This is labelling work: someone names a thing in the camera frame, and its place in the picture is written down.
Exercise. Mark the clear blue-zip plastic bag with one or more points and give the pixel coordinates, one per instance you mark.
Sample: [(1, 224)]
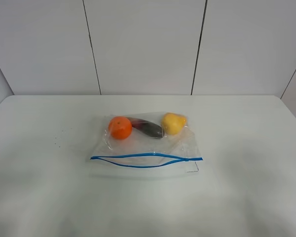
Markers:
[(141, 152)]

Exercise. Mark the dark purple eggplant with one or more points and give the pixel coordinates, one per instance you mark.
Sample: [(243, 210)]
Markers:
[(148, 128)]

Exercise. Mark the yellow pear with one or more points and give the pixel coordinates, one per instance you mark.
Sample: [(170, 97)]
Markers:
[(173, 123)]

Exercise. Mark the orange fruit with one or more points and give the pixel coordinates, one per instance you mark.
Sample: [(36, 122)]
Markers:
[(120, 127)]

